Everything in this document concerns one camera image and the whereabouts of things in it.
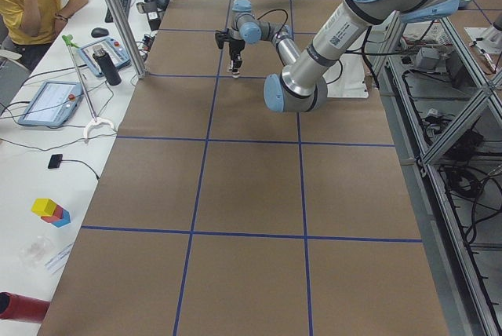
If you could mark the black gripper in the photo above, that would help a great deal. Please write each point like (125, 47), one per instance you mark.
(236, 45)

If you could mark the PPR valve with white ends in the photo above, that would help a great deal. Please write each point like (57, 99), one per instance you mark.
(234, 68)

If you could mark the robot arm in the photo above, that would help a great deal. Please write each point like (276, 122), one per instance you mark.
(300, 87)

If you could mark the black water bottle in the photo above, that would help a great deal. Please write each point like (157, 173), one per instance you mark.
(106, 65)

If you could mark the black computer mouse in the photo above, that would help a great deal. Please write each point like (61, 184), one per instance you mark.
(99, 32)

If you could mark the reacher grabber tool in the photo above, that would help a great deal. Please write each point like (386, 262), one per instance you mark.
(96, 119)

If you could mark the near blue teach pendant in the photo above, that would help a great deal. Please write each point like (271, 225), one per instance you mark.
(53, 104)

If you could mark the person in yellow shirt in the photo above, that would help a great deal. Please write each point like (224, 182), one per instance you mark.
(33, 25)

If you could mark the stacked coloured blocks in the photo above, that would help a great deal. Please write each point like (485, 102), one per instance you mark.
(50, 212)

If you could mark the clear plastic bag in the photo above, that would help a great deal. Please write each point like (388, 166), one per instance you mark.
(35, 252)

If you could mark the red cylinder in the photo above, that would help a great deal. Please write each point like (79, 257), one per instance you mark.
(21, 308)

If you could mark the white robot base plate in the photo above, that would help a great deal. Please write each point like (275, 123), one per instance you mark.
(346, 79)

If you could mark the aluminium frame post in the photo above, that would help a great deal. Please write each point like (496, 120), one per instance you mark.
(126, 33)

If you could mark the small black device with cable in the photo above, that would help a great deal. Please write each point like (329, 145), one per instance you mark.
(55, 161)

